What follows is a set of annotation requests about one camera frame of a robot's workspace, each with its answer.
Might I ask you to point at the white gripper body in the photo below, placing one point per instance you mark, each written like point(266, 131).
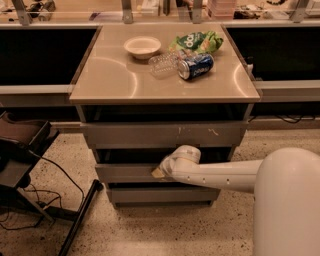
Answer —
point(167, 165)

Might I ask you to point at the grey drawer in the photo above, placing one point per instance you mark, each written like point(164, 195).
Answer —
point(159, 193)
point(147, 135)
point(129, 165)

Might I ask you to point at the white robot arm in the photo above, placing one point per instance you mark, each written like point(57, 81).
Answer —
point(286, 189)

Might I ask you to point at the grey bottom drawer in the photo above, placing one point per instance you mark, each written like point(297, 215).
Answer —
point(159, 193)

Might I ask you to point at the grey top drawer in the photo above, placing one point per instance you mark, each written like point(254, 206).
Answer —
point(147, 135)

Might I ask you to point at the grey drawer cabinet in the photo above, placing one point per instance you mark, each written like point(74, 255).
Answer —
point(115, 87)

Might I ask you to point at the clear plastic bottle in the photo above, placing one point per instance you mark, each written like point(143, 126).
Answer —
point(166, 64)

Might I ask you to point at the blue soda can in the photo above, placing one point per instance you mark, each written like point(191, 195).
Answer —
point(195, 66)

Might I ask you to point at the white bowl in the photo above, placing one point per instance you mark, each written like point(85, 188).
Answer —
point(142, 47)

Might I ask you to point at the green chip bag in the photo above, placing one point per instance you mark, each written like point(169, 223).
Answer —
point(199, 42)

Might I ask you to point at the black cart with tray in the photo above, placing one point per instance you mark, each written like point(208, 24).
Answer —
point(22, 145)

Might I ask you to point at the grey right counter frame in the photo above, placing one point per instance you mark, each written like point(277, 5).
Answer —
point(285, 58)

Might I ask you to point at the grey counter frame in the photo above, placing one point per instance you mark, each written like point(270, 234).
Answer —
point(285, 58)
point(43, 59)

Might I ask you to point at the grey left counter frame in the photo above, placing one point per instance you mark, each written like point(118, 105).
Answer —
point(43, 59)

